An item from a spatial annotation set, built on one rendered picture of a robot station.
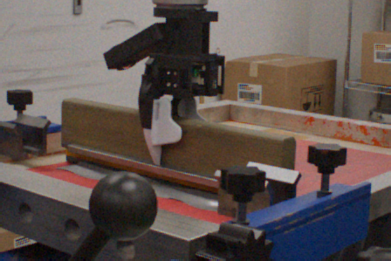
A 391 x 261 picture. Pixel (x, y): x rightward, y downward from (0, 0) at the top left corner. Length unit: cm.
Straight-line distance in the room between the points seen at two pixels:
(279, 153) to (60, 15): 268
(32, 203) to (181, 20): 39
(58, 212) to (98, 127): 45
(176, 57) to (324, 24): 411
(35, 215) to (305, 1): 444
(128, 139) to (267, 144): 24
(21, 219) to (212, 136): 34
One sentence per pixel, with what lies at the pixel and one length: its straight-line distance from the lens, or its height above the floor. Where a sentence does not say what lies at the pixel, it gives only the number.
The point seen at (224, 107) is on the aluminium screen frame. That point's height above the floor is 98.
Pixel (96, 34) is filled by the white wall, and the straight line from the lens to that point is 375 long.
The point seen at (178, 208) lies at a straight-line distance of 102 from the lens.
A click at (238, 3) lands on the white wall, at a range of 455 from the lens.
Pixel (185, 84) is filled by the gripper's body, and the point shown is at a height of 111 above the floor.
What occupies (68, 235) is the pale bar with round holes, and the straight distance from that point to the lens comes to 74.
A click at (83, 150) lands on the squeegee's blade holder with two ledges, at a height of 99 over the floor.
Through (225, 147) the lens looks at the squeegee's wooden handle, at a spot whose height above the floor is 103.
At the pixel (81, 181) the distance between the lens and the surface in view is 115.
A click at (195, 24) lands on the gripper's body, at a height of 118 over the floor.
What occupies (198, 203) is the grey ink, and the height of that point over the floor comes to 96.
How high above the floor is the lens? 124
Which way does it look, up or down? 10 degrees down
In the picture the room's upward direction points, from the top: 2 degrees clockwise
